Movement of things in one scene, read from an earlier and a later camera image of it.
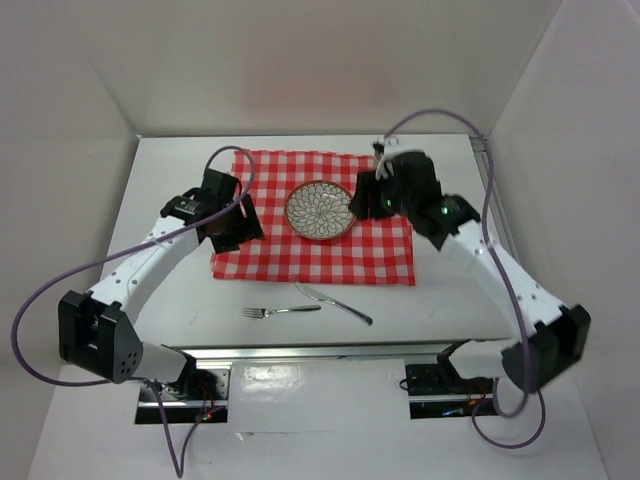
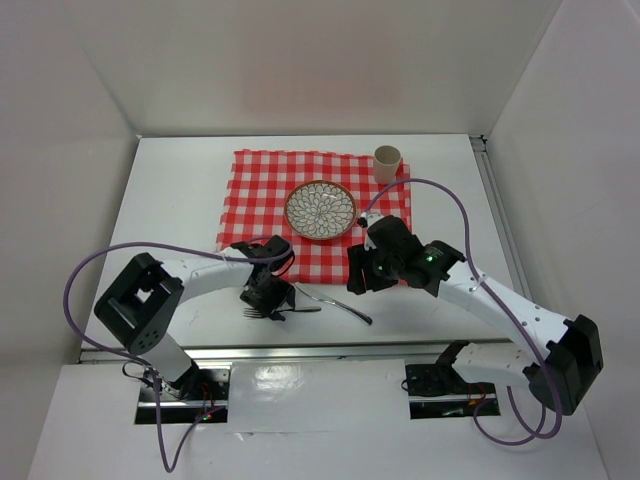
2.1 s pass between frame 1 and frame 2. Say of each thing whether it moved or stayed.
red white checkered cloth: stayed
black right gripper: moved
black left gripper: moved
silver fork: stayed
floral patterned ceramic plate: stayed
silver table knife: stayed
